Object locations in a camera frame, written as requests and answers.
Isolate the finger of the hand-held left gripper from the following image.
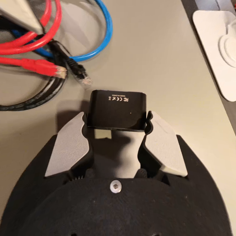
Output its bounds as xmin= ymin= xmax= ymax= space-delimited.
xmin=0 ymin=0 xmax=45 ymax=35

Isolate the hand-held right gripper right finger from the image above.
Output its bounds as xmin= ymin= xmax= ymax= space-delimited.
xmin=138 ymin=110 xmax=188 ymax=176

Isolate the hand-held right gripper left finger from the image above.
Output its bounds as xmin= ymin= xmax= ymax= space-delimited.
xmin=45 ymin=112 xmax=94 ymax=177

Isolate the black ethernet port box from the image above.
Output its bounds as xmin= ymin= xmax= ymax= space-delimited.
xmin=87 ymin=90 xmax=148 ymax=133

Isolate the black ethernet cable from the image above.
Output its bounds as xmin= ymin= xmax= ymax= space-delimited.
xmin=0 ymin=40 xmax=92 ymax=112

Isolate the white power strip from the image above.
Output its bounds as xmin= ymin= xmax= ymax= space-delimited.
xmin=192 ymin=10 xmax=236 ymax=102

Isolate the red ethernet cable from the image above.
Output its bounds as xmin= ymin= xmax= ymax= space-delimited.
xmin=0 ymin=0 xmax=67 ymax=80

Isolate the blue ethernet cable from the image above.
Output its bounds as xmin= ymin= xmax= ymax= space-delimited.
xmin=11 ymin=0 xmax=113 ymax=62

